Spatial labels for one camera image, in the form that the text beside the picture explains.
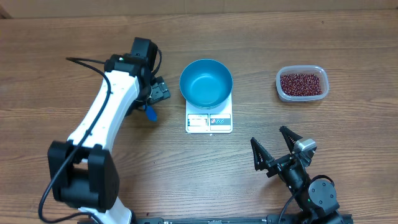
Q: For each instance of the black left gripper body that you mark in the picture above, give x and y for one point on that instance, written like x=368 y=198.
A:
x=159 y=91

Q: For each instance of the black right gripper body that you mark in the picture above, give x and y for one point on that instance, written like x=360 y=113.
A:
x=294 y=177

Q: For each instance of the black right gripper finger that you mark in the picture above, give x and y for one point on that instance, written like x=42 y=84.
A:
x=290 y=137
x=262 y=158

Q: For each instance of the blue plastic measuring scoop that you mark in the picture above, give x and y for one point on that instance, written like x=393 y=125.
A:
x=150 y=113

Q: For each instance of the red adzuki beans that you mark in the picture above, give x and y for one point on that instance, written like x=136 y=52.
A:
x=300 y=84

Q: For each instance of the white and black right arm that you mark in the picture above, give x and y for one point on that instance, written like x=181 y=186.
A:
x=314 y=199

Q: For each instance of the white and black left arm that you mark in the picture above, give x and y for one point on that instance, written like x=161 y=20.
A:
x=83 y=174

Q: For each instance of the blue metal bowl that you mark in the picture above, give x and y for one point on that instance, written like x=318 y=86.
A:
x=206 y=83

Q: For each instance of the white digital kitchen scale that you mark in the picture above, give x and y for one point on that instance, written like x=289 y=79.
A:
x=218 y=120

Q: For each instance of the clear plastic food container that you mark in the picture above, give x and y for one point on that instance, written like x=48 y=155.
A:
x=313 y=69

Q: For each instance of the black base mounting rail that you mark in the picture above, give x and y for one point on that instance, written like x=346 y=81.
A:
x=270 y=219

